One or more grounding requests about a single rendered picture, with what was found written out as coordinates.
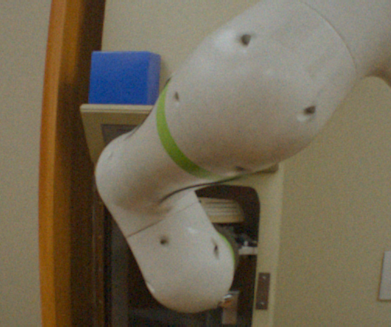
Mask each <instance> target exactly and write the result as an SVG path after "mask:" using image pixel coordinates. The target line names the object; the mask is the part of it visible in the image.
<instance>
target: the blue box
mask: <svg viewBox="0 0 391 327"><path fill-rule="evenodd" d="M160 64H161V55H160V54H157V53H153V52H151V51H94V52H93V53H92V60H91V72H90V93H89V104H93V105H97V104H113V105H132V106H136V105H152V106H154V104H155V103H156V102H157V99H158V97H159V85H160Z"/></svg>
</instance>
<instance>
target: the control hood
mask: <svg viewBox="0 0 391 327"><path fill-rule="evenodd" d="M152 108H153V106H152V105H136V106H132V105H113V104H97V105H93V104H83V105H82V106H80V110H81V115H82V118H83V120H82V121H83V127H84V131H85V134H86V140H87V143H88V147H89V151H90V159H91V161H92V162H93V163H98V160H99V158H100V155H101V154H102V153H103V151H104V150H105V145H104V139H103V134H102V131H101V126H100V124H110V125H140V124H141V123H142V122H143V120H144V119H145V118H146V116H147V115H148V114H149V113H150V111H151V110H152ZM279 169H280V163H276V164H274V165H273V166H270V167H267V168H265V169H262V170H261V171H278V170H279Z"/></svg>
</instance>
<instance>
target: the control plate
mask: <svg viewBox="0 0 391 327"><path fill-rule="evenodd" d="M100 126H101V131H102V134H103V139H104V145H105V148H106V147H107V146H108V145H109V144H110V143H111V142H112V141H113V140H114V139H116V138H118V137H119V136H121V135H124V134H126V133H129V132H131V131H132V130H134V129H135V128H136V127H138V125H110V124H100Z"/></svg>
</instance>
